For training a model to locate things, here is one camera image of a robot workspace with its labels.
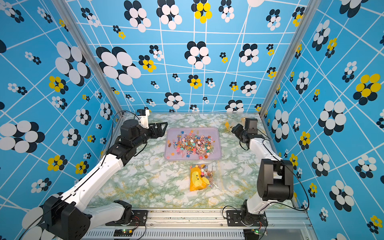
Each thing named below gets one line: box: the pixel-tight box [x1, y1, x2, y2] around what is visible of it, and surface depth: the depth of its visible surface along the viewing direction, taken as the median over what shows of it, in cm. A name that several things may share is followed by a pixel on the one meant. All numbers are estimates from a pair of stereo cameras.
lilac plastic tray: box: [164, 127, 222, 161], surface depth 101 cm
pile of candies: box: [166, 130, 216, 160], surface depth 101 cm
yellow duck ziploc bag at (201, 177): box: [189, 164, 214, 192], surface depth 85 cm
